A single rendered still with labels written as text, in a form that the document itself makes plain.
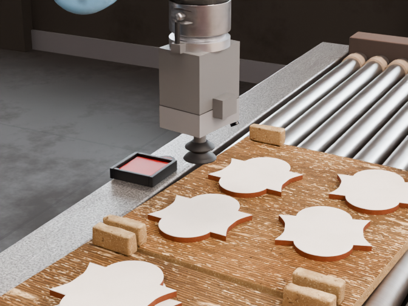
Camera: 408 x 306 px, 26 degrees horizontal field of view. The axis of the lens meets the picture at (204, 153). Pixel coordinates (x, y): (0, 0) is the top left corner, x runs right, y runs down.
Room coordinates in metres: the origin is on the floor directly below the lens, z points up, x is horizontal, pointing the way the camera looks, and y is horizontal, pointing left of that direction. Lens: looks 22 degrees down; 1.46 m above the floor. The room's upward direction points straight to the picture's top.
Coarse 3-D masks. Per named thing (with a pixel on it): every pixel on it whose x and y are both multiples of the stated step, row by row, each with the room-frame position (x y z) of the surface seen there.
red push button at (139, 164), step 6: (132, 162) 1.26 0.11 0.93; (138, 162) 1.26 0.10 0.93; (144, 162) 1.26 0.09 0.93; (150, 162) 1.26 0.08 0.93; (156, 162) 1.26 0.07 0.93; (162, 162) 1.26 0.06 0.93; (120, 168) 1.24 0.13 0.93; (126, 168) 1.24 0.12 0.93; (132, 168) 1.24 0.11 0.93; (138, 168) 1.24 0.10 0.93; (144, 168) 1.24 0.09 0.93; (150, 168) 1.24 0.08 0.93; (156, 168) 1.24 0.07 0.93; (150, 174) 1.22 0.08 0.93
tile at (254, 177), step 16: (240, 160) 1.23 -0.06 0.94; (256, 160) 1.23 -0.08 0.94; (272, 160) 1.23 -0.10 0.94; (208, 176) 1.18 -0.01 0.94; (224, 176) 1.17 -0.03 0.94; (240, 176) 1.17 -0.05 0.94; (256, 176) 1.17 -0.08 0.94; (272, 176) 1.17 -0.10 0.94; (288, 176) 1.17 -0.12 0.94; (224, 192) 1.13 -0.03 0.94; (240, 192) 1.12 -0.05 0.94; (256, 192) 1.12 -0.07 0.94; (272, 192) 1.13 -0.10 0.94
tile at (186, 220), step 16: (176, 208) 1.07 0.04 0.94; (192, 208) 1.07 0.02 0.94; (208, 208) 1.07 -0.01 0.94; (224, 208) 1.07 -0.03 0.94; (160, 224) 1.02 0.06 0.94; (176, 224) 1.02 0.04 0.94; (192, 224) 1.02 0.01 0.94; (208, 224) 1.02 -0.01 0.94; (224, 224) 1.02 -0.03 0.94; (176, 240) 0.99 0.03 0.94; (192, 240) 0.99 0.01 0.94; (224, 240) 0.99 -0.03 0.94
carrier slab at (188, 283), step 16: (64, 256) 0.95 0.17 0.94; (80, 256) 0.95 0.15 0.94; (96, 256) 0.95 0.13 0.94; (112, 256) 0.95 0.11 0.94; (128, 256) 0.95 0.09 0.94; (144, 256) 0.95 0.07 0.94; (48, 272) 0.91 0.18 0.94; (64, 272) 0.91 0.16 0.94; (80, 272) 0.91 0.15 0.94; (176, 272) 0.91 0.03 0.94; (192, 272) 0.91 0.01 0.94; (16, 288) 0.88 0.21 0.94; (32, 288) 0.88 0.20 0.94; (48, 288) 0.88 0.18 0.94; (176, 288) 0.88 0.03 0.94; (192, 288) 0.88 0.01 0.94; (208, 288) 0.88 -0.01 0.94; (224, 288) 0.88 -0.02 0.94; (240, 288) 0.88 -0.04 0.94; (0, 304) 0.84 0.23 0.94; (16, 304) 0.84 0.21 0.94; (32, 304) 0.84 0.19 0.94; (48, 304) 0.84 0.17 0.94; (192, 304) 0.84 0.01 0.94; (208, 304) 0.84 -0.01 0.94; (224, 304) 0.84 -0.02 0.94; (240, 304) 0.84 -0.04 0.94; (256, 304) 0.84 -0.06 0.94; (272, 304) 0.84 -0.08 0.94
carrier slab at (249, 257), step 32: (224, 160) 1.25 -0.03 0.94; (288, 160) 1.25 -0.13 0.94; (320, 160) 1.25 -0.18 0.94; (352, 160) 1.25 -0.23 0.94; (160, 192) 1.14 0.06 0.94; (192, 192) 1.14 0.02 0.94; (288, 192) 1.14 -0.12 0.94; (320, 192) 1.14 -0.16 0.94; (256, 224) 1.04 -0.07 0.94; (384, 224) 1.04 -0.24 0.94; (160, 256) 0.96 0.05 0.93; (192, 256) 0.95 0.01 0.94; (224, 256) 0.95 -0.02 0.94; (256, 256) 0.95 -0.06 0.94; (288, 256) 0.95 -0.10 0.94; (352, 256) 0.95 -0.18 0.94; (384, 256) 0.95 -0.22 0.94; (256, 288) 0.89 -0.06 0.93; (352, 288) 0.88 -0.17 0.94
